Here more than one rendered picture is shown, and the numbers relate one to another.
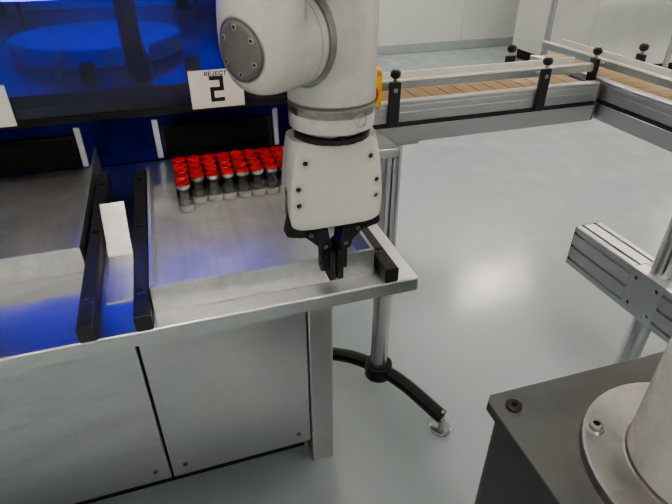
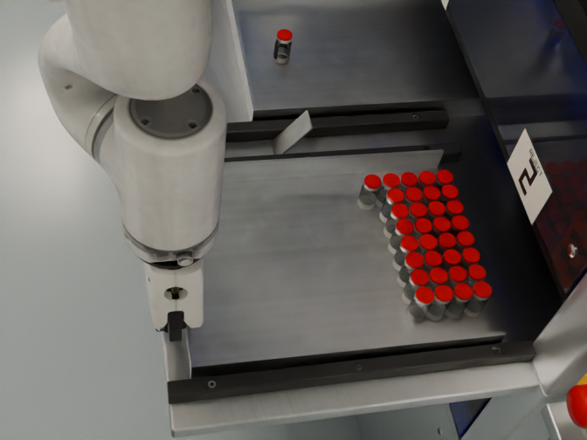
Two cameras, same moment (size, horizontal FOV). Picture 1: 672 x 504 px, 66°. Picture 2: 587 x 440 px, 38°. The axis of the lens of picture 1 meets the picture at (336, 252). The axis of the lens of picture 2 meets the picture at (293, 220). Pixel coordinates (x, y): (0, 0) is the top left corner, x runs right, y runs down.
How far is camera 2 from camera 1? 0.86 m
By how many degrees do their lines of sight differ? 63
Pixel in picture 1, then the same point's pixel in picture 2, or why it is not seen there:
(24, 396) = not seen: hidden behind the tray
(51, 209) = (380, 85)
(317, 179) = not seen: hidden behind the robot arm
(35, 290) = (226, 98)
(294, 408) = not seen: outside the picture
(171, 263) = (248, 192)
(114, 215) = (300, 127)
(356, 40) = (117, 181)
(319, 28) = (85, 133)
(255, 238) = (286, 268)
